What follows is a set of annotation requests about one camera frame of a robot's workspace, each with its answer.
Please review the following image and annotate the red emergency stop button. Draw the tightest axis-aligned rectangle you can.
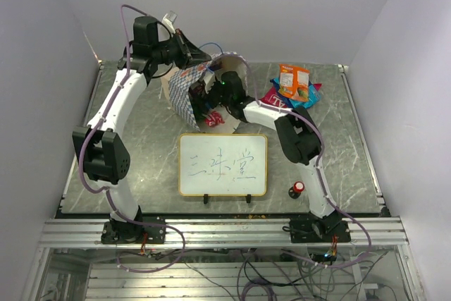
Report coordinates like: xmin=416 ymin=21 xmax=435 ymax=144
xmin=288 ymin=181 xmax=305 ymax=199

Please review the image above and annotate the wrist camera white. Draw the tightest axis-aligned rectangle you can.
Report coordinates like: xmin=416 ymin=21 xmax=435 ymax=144
xmin=202 ymin=72 xmax=216 ymax=93
xmin=161 ymin=11 xmax=178 ymax=34

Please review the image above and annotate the white board with yellow frame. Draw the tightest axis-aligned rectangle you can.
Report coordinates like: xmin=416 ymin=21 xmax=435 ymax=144
xmin=178 ymin=133 xmax=268 ymax=197

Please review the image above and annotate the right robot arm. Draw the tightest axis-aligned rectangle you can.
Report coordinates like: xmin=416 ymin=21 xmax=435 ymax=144
xmin=188 ymin=71 xmax=342 ymax=242

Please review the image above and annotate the blue snack bag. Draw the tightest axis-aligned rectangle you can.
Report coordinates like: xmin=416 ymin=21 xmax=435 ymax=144
xmin=270 ymin=78 xmax=322 ymax=109

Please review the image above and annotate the aluminium frame rail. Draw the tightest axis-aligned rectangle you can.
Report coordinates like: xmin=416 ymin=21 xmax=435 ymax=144
xmin=38 ymin=217 xmax=409 ymax=249

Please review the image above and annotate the orange Fox's fruits candy bag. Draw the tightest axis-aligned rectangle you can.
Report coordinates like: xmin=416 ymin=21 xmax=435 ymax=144
xmin=278 ymin=64 xmax=310 ymax=102

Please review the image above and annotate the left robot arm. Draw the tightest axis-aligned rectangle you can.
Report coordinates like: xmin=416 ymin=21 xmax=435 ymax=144
xmin=72 ymin=16 xmax=211 ymax=244

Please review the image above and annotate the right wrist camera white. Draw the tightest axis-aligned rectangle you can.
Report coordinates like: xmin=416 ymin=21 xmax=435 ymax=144
xmin=202 ymin=72 xmax=216 ymax=93

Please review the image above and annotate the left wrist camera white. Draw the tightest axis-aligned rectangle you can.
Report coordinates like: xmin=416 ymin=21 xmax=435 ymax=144
xmin=161 ymin=11 xmax=178 ymax=34

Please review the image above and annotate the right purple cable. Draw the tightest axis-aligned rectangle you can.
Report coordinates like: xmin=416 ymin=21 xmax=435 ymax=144
xmin=207 ymin=54 xmax=373 ymax=269

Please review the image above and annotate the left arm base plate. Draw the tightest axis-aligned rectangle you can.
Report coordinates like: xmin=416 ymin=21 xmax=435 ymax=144
xmin=100 ymin=217 xmax=166 ymax=245

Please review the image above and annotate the blue checkered paper bag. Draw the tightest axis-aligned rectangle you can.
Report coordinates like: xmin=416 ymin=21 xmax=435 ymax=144
xmin=161 ymin=51 xmax=250 ymax=134

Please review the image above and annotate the small red candy pack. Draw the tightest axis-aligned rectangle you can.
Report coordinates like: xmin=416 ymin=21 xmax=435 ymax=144
xmin=204 ymin=111 xmax=225 ymax=128

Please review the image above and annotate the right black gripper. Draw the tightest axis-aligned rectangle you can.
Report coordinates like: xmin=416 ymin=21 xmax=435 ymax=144
xmin=193 ymin=80 xmax=233 ymax=115

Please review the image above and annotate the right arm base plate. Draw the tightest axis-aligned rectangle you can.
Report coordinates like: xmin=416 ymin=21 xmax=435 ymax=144
xmin=282 ymin=219 xmax=351 ymax=243

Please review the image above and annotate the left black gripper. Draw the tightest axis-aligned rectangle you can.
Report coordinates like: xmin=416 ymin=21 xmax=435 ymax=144
xmin=154 ymin=30 xmax=214 ymax=71

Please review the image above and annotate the pink snack bag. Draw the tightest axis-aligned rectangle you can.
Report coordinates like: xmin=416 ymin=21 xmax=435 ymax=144
xmin=259 ymin=82 xmax=323 ymax=110

